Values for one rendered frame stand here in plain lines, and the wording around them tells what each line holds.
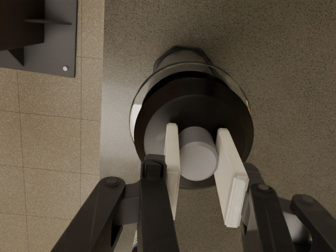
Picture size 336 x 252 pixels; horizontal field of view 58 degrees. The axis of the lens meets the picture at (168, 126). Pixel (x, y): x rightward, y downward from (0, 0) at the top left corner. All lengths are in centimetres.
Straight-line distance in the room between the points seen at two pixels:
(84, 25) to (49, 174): 80
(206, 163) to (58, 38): 135
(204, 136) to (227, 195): 5
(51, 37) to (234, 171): 140
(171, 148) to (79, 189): 159
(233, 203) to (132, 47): 36
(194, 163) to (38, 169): 160
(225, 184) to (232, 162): 1
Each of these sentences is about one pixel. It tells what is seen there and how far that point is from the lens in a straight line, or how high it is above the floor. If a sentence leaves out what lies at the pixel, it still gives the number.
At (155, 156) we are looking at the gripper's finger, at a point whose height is 126.
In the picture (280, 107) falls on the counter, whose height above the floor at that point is 94.
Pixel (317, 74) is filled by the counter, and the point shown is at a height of 94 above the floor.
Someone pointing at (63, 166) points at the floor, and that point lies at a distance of 170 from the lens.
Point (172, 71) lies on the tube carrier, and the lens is 26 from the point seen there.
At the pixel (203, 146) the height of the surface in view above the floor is 124.
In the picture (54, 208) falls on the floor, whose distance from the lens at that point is 186.
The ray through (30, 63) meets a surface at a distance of 157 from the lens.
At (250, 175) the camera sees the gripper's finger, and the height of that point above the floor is 127.
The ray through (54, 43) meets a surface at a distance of 151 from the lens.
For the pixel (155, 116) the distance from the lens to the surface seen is 21.
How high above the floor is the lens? 142
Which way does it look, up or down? 70 degrees down
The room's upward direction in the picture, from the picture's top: 176 degrees counter-clockwise
